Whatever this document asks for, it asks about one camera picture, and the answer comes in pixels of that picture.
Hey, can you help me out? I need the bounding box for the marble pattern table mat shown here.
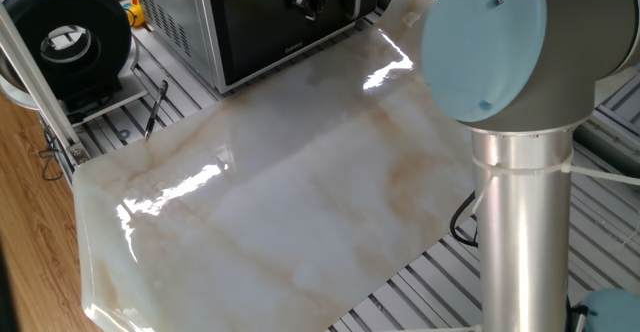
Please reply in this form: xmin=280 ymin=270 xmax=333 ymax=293
xmin=72 ymin=0 xmax=481 ymax=332

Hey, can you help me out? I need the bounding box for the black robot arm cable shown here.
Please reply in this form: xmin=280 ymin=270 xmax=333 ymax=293
xmin=379 ymin=0 xmax=479 ymax=248

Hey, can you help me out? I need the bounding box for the silver microwave oven body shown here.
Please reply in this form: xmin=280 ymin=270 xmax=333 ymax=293
xmin=128 ymin=0 xmax=281 ymax=96

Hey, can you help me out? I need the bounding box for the yellow rubber duck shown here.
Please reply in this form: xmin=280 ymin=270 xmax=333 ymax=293
xmin=122 ymin=0 xmax=147 ymax=28

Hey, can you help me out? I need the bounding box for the white flat base board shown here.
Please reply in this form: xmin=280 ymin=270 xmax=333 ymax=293
xmin=67 ymin=71 xmax=149 ymax=126

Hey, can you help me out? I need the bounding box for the white zip tie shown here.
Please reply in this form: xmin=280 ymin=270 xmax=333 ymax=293
xmin=469 ymin=151 xmax=640 ymax=213

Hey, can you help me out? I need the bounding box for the aluminium frame post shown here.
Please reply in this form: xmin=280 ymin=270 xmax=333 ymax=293
xmin=0 ymin=1 xmax=91 ymax=166

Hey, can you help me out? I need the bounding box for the black pen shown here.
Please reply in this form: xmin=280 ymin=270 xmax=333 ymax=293
xmin=143 ymin=79 xmax=170 ymax=142

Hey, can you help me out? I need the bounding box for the black round ring device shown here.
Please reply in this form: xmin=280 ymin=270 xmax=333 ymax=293
xmin=0 ymin=0 xmax=140 ymax=111

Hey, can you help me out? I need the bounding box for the silver corner bracket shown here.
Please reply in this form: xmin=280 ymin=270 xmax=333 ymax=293
xmin=68 ymin=142 xmax=91 ymax=167

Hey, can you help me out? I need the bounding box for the silver microwave oven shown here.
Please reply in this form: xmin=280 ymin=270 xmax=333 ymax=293
xmin=197 ymin=0 xmax=381 ymax=93

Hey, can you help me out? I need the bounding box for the thin black cable loop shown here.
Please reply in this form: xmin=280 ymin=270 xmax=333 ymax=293
xmin=37 ymin=126 xmax=65 ymax=182

